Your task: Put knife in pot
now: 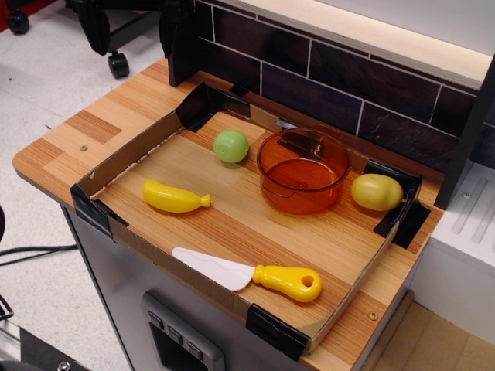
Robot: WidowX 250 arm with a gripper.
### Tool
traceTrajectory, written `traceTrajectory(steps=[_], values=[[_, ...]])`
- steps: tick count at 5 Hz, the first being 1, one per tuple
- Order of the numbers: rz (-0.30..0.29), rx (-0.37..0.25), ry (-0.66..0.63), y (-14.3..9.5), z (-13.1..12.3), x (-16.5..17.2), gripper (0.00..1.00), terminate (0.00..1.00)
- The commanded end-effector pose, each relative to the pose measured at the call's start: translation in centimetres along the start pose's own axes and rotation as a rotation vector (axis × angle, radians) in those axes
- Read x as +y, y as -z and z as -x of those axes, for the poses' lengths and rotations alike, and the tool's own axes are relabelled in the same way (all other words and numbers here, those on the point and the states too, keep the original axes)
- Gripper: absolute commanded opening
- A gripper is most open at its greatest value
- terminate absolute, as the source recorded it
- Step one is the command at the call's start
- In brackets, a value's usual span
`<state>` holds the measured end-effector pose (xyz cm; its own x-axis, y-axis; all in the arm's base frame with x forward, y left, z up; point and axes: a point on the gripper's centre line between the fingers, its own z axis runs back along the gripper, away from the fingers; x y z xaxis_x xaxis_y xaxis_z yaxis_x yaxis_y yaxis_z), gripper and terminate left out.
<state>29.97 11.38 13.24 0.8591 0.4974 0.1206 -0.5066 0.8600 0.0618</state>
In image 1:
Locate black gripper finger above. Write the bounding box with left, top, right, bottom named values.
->
left=75, top=1, right=110, bottom=56
left=159, top=0, right=180, bottom=58

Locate toy knife yellow handle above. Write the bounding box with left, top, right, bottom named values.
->
left=172, top=247, right=323, bottom=303

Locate orange transparent plastic pot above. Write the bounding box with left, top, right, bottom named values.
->
left=257, top=128, right=350, bottom=215

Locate cardboard fence with black tape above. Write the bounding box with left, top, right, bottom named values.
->
left=67, top=83, right=441, bottom=370

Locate black chair base with casters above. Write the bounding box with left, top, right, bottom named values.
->
left=6, top=0, right=163, bottom=80

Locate green toy apple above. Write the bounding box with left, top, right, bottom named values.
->
left=213, top=130, right=249, bottom=163

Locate yellow toy banana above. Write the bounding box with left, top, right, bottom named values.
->
left=142, top=179, right=211, bottom=213

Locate yellow-green toy potato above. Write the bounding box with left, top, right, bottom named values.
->
left=351, top=173, right=404, bottom=211

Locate light wooden shelf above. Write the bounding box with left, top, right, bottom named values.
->
left=208, top=0, right=494, bottom=92

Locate grey oven control panel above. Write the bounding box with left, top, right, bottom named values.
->
left=141, top=293, right=226, bottom=371

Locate black vertical post left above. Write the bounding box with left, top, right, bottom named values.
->
left=167, top=1, right=200, bottom=87

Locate black vertical post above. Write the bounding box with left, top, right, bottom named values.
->
left=434, top=58, right=494, bottom=210
left=167, top=1, right=200, bottom=87

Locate black floor cable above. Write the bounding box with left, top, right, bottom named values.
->
left=0, top=243, right=78, bottom=267

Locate black vertical post right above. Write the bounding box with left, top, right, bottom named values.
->
left=434, top=58, right=494, bottom=210

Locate metal frame with screw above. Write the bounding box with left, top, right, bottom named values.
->
left=1, top=297, right=87, bottom=371

